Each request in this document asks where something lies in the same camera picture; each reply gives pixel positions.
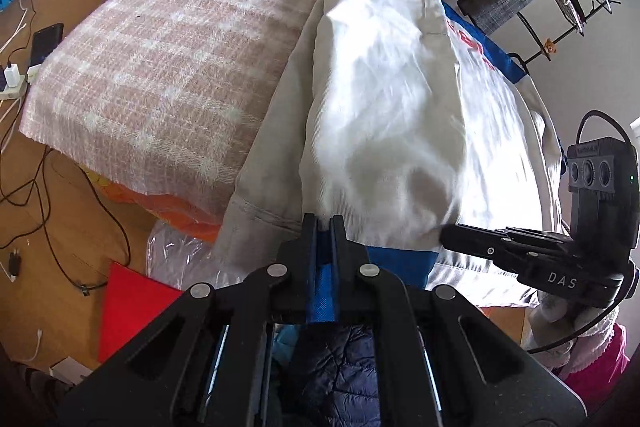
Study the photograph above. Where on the orange cloth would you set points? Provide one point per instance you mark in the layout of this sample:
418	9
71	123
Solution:
170	207

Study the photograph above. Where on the small bear toy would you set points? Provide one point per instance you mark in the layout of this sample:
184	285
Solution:
550	48

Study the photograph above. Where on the red folder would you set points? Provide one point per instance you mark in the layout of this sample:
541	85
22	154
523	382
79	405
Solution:
130	307

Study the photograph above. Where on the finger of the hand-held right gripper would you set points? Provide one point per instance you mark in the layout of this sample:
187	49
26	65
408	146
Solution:
470	242

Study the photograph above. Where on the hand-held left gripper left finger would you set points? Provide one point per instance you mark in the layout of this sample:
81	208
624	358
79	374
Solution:
312	257

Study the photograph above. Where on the black power adapter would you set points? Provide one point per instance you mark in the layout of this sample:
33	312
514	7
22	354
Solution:
15	263

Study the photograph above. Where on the navy puffer jacket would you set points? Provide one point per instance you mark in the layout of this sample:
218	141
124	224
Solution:
335	372

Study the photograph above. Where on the white charger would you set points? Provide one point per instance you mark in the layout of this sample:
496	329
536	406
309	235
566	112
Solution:
12	76

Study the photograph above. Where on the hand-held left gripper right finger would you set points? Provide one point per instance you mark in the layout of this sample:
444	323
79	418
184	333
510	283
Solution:
337	267

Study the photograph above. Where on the white and blue jacket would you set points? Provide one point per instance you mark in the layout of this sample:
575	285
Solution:
380	107

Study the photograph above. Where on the black smartphone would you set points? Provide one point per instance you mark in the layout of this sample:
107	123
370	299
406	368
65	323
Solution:
46	44

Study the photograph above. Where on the clear plastic bag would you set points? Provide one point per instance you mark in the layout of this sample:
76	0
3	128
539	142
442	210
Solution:
175	252

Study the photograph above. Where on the white cardboard box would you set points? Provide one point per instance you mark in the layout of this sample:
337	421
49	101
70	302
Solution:
72	371

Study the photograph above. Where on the person's right hand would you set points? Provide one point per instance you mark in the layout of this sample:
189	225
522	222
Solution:
597	337

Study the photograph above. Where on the pink plaid blanket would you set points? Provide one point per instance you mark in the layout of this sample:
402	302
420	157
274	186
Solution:
165	57

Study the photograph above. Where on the white power strip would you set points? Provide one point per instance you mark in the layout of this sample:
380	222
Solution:
12	93

